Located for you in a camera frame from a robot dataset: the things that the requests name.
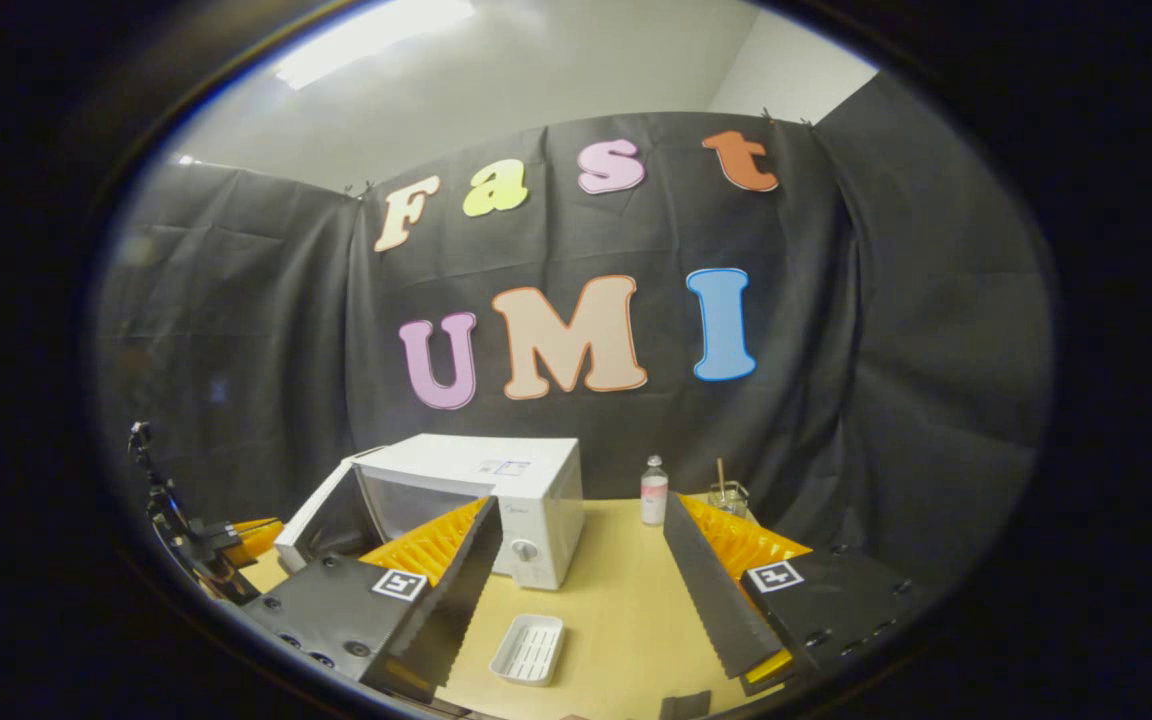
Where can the white plastic tray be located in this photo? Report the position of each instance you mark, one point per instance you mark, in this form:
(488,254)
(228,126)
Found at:
(528,650)

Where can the white microwave oven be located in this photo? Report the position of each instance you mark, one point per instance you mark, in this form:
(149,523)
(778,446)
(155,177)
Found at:
(536,500)

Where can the wooden stick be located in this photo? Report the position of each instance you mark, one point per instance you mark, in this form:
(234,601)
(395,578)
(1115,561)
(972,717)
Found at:
(721,475)

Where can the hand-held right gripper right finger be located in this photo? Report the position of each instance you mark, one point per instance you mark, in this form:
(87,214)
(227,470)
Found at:
(716,600)

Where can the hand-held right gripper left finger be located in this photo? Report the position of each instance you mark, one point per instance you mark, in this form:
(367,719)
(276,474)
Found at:
(456,600)

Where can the square glass jar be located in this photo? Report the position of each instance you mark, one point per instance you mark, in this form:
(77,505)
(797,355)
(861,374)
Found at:
(731,500)

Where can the clear bottle with pink label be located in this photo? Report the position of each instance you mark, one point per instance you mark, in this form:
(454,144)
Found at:
(654,495)

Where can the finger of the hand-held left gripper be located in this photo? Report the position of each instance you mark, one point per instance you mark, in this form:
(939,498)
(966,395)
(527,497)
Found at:
(258,540)

